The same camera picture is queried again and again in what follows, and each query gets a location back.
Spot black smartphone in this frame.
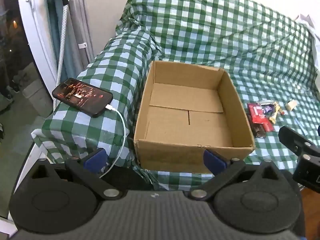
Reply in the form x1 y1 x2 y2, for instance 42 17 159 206
52 78 113 117

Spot white charging cable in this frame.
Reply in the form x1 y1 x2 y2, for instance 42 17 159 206
99 104 127 179

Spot grey curtain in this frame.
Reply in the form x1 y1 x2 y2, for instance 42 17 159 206
45 0 95 80

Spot black and white braided cord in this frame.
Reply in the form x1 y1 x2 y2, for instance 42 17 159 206
53 0 70 105

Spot white window frame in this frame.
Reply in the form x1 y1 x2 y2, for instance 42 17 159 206
15 0 60 88

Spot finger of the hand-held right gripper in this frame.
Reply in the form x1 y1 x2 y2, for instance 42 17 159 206
278 125 320 159

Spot green checkered cloth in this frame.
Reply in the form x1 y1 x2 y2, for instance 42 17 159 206
31 0 320 190

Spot cardboard box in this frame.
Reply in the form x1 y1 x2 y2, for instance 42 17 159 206
134 60 255 173

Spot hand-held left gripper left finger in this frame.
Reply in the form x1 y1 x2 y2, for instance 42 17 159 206
30 148 124 201

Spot white crumpled cloth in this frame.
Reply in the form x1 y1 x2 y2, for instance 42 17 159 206
296 12 317 28

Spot black snack packet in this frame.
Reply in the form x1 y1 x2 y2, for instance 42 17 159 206
246 112 266 139

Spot red snack packet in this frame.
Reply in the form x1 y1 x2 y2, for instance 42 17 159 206
249 103 273 132

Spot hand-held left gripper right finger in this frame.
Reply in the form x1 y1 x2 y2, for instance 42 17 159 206
187 150 284 202

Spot yellow snack bar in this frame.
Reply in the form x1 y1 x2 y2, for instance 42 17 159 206
269 102 285 125

